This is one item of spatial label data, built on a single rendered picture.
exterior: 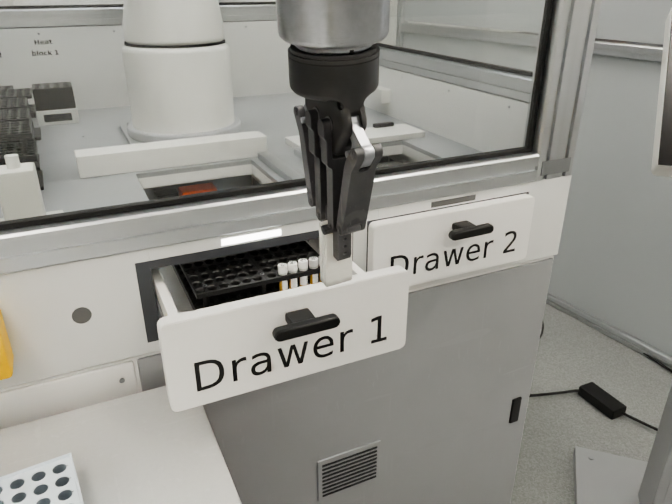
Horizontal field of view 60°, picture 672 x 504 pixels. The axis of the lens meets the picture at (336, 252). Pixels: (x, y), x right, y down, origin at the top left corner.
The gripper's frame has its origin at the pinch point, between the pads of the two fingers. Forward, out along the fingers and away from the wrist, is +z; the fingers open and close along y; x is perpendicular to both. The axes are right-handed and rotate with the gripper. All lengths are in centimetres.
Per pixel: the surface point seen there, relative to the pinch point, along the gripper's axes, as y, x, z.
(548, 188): 17, -47, 12
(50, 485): 0.0, 31.1, 17.6
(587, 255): 80, -148, 93
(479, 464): 10, -37, 68
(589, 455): 19, -88, 105
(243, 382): 2.3, 10.5, 15.4
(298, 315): 1.7, 3.7, 8.0
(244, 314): 3.3, 9.2, 7.0
